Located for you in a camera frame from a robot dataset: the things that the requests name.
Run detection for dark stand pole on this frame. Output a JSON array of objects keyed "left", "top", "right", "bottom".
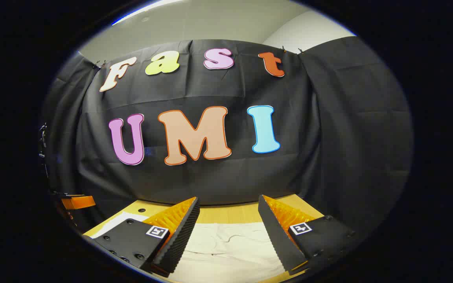
[{"left": 39, "top": 123, "right": 51, "bottom": 181}]

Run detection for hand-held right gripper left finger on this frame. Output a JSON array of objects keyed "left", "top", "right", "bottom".
[{"left": 83, "top": 197, "right": 201, "bottom": 276}]

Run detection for white jeans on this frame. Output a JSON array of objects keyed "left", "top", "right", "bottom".
[{"left": 91, "top": 212, "right": 290, "bottom": 283}]

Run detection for black backdrop cloth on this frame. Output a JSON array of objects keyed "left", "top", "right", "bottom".
[{"left": 40, "top": 36, "right": 414, "bottom": 236}]

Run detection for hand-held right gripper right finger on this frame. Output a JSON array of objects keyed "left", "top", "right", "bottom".
[{"left": 258, "top": 194, "right": 357, "bottom": 276}]

